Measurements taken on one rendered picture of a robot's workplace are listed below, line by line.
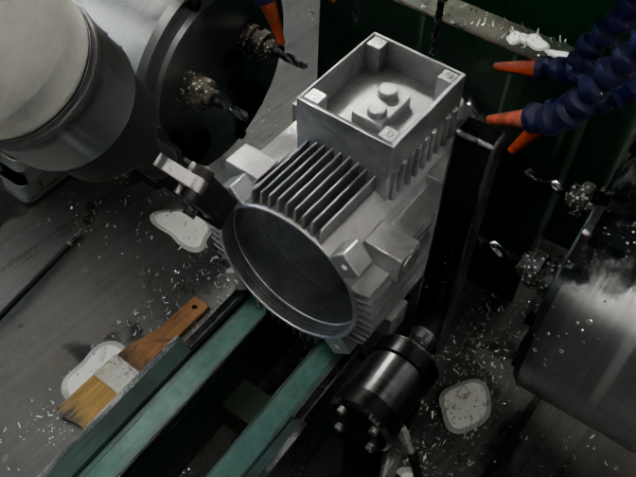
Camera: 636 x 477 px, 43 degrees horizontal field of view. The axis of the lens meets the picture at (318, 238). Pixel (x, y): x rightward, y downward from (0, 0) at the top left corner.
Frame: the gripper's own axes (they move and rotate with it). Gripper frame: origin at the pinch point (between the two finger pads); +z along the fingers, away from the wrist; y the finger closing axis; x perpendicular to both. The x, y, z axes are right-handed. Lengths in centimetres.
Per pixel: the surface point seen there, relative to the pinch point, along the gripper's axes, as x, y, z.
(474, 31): -27.1, -8.9, 10.7
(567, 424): -0.4, -33.5, 35.1
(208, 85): -10.6, 12.0, 9.7
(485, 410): 2.9, -25.3, 32.9
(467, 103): -22.3, -10.2, 16.2
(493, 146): -11.7, -20.8, -10.2
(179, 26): -13.3, 15.0, 4.6
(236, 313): 7.7, -0.5, 16.9
